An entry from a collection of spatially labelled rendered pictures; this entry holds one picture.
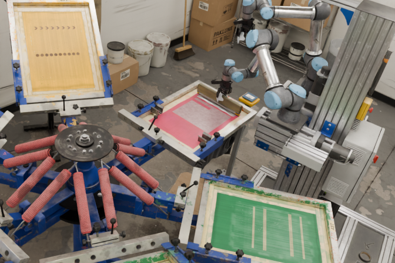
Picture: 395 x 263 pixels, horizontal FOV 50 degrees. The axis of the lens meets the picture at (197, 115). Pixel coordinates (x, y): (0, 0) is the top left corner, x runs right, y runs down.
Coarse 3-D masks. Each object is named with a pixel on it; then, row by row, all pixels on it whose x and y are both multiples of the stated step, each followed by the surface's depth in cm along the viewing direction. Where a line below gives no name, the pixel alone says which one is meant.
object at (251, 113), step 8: (184, 88) 338; (192, 88) 342; (168, 96) 325; (176, 96) 328; (160, 104) 314; (248, 112) 328; (256, 112) 327; (144, 120) 295; (240, 120) 314; (248, 120) 319; (232, 128) 305; (168, 136) 285; (224, 136) 295; (192, 152) 276
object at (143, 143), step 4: (140, 140) 269; (144, 140) 270; (148, 140) 271; (136, 144) 266; (140, 144) 266; (144, 144) 267; (148, 144) 269; (152, 144) 273; (140, 148) 264; (144, 148) 267
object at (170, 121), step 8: (192, 96) 337; (176, 104) 324; (184, 104) 325; (192, 104) 327; (208, 104) 331; (168, 112) 314; (176, 112) 316; (184, 112) 317; (192, 112) 319; (200, 112) 321; (152, 120) 303; (160, 120) 304; (168, 120) 306; (176, 120) 307; (184, 120) 309; (160, 128) 297; (168, 128) 298; (176, 128) 300
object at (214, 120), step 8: (208, 112) 322; (216, 112) 324; (224, 112) 326; (192, 120) 310; (200, 120) 312; (208, 120) 314; (216, 120) 315; (224, 120) 317; (232, 120) 319; (184, 128) 301; (192, 128) 303; (200, 128) 305; (208, 128) 306; (216, 128) 308; (176, 136) 292; (184, 136) 294; (192, 136) 295; (192, 144) 288
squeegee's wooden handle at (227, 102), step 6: (198, 90) 338; (204, 90) 334; (210, 90) 330; (210, 96) 332; (222, 96) 325; (222, 102) 327; (228, 102) 323; (234, 102) 321; (234, 108) 322; (240, 108) 319
